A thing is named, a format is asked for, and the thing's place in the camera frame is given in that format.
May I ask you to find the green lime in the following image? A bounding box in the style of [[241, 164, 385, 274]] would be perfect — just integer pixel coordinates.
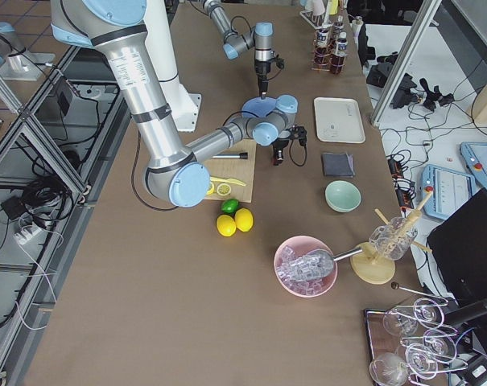
[[221, 199, 240, 215]]

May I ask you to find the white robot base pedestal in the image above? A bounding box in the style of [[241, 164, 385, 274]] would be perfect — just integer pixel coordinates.
[[144, 0, 202, 133]]

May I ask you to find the steel muddler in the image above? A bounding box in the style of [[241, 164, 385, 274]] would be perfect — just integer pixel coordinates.
[[213, 152, 249, 159]]

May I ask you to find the lemon half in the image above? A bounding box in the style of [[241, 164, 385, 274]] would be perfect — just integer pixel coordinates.
[[206, 182, 215, 195], [216, 183, 232, 197]]

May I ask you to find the grey folded cloth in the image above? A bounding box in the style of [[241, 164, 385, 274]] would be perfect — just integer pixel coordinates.
[[321, 153, 355, 178]]

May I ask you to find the pink bowl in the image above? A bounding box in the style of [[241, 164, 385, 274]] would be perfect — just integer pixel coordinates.
[[274, 236, 338, 298]]

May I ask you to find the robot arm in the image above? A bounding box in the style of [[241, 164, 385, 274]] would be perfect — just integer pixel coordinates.
[[51, 1, 298, 207], [202, 1, 284, 100]]

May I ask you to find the blue teach pendant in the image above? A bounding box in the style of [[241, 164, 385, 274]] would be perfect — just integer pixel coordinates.
[[420, 164, 477, 220], [460, 142, 487, 189]]

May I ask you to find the copper wire bottle rack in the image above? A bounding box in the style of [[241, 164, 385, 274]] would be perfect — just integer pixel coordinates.
[[300, 10, 348, 75]]

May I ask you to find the yellow lemon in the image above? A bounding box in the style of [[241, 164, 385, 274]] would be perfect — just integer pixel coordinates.
[[216, 214, 237, 237], [234, 208, 254, 232]]

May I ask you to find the blue plate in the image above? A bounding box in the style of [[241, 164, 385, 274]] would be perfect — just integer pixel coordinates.
[[241, 96, 277, 121]]

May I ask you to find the green bowl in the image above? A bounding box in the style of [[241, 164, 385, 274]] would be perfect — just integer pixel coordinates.
[[324, 180, 361, 213]]

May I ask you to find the yellow plastic knife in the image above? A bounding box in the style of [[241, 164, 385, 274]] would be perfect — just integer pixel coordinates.
[[210, 176, 246, 187]]

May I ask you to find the metal ice scoop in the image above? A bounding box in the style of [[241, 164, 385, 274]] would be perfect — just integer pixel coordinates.
[[291, 247, 362, 281]]

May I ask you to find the glass mug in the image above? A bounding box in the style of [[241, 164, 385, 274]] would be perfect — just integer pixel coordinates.
[[369, 217, 418, 261]]

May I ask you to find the dark drink bottle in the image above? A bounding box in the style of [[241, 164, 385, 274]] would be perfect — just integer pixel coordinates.
[[312, 23, 332, 70], [329, 32, 348, 75], [332, 15, 344, 40]]

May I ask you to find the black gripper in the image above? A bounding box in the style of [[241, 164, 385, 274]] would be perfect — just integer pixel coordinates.
[[272, 125, 307, 166], [254, 58, 284, 99]]

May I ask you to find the wooden cup stand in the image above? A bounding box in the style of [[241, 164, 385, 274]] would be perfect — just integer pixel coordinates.
[[351, 191, 432, 285]]

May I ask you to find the cream rabbit tray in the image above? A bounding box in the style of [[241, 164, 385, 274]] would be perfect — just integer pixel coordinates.
[[313, 96, 365, 144]]

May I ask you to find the black tray with glass rack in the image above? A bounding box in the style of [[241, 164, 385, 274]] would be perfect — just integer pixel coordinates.
[[364, 298, 487, 385]]

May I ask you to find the wine glass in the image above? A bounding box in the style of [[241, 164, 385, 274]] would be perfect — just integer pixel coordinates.
[[369, 352, 409, 386]]

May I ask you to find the wooden cutting board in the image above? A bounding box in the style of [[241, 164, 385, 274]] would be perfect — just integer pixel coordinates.
[[204, 139, 257, 203]]

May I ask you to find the ice cubes pile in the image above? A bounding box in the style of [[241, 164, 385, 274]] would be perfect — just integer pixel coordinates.
[[275, 245, 336, 297]]

